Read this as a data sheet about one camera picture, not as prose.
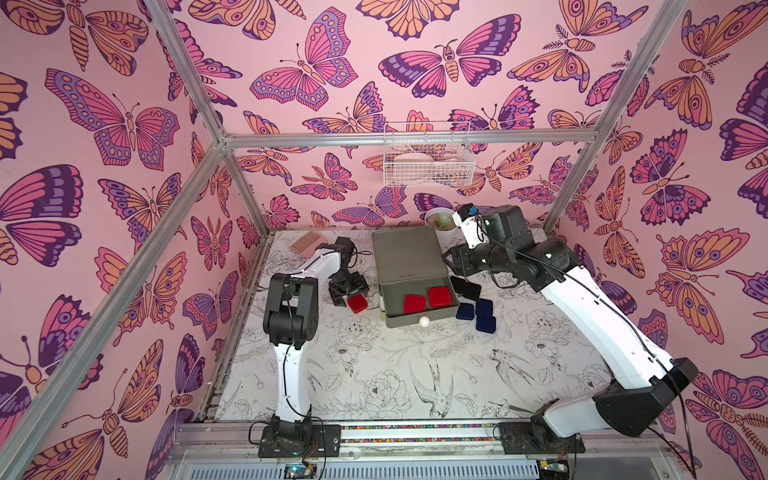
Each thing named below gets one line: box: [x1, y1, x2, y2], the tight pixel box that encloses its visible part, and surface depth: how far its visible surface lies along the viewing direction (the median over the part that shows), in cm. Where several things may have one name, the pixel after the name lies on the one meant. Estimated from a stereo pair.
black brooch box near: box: [462, 282, 482, 301], surface depth 102 cm
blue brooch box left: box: [455, 303, 475, 320], surface depth 97 cm
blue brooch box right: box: [475, 298, 496, 323], surface depth 99 cm
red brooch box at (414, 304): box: [404, 294, 427, 314], surface depth 83 cm
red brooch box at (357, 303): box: [347, 294, 368, 314], surface depth 99 cm
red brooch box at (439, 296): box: [428, 286, 451, 307], surface depth 84 cm
